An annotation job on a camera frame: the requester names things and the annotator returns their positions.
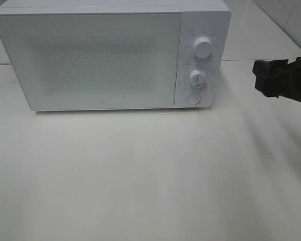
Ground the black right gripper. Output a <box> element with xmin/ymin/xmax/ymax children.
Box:
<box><xmin>252</xmin><ymin>57</ymin><xmax>301</xmax><ymax>102</ymax></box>

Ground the white microwave knob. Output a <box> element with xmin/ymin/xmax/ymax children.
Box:
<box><xmin>192</xmin><ymin>36</ymin><xmax>213</xmax><ymax>59</ymax></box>
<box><xmin>189</xmin><ymin>70</ymin><xmax>208</xmax><ymax>88</ymax></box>

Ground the round white door button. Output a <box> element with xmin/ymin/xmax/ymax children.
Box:
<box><xmin>186</xmin><ymin>93</ymin><xmax>201</xmax><ymax>105</ymax></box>

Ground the white microwave oven body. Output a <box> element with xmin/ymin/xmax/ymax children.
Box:
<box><xmin>0</xmin><ymin>1</ymin><xmax>231</xmax><ymax>110</ymax></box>

